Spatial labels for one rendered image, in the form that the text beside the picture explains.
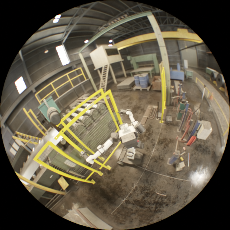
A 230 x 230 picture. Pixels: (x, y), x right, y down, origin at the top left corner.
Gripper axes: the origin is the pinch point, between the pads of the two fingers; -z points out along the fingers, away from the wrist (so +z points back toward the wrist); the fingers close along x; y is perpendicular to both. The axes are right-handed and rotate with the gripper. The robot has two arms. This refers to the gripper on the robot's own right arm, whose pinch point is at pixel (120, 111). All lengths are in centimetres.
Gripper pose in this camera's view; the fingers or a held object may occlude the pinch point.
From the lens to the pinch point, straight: 167.6
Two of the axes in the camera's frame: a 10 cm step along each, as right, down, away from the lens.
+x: 5.8, -6.4, 5.1
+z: 7.5, 1.8, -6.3
